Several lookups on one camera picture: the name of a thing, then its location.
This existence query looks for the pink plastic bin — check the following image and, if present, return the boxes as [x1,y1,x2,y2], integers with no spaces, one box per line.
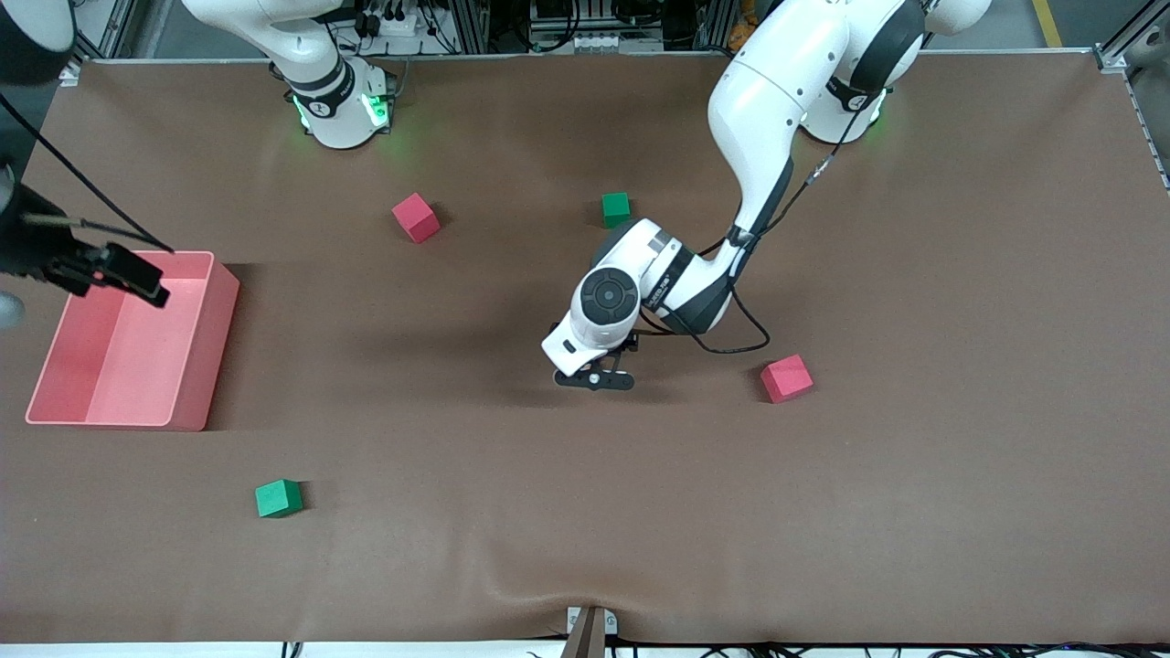
[25,249,241,432]

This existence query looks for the brown table mat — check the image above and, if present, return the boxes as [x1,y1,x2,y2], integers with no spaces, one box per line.
[0,52,1170,646]

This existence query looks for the red foam cube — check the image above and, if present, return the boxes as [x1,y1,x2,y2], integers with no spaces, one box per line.
[760,354,815,405]
[391,192,442,245]

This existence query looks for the brown bar under clamp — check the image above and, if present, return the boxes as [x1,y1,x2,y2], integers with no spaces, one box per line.
[559,607,608,658]

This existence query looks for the white power strip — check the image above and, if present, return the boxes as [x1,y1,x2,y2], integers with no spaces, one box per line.
[364,7,432,39]

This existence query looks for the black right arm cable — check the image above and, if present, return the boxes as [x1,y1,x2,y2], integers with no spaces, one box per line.
[0,91,176,254]

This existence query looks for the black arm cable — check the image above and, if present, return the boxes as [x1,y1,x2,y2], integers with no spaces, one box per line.
[635,73,892,356]
[0,91,176,254]

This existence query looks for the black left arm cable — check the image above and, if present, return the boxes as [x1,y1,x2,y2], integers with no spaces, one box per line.
[635,73,892,356]

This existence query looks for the aluminium frame profile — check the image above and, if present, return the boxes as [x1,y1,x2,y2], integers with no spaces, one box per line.
[1094,0,1170,74]
[91,0,140,58]
[448,0,490,54]

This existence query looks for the metal table clamp bracket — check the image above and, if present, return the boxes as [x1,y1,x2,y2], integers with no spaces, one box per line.
[566,606,620,637]

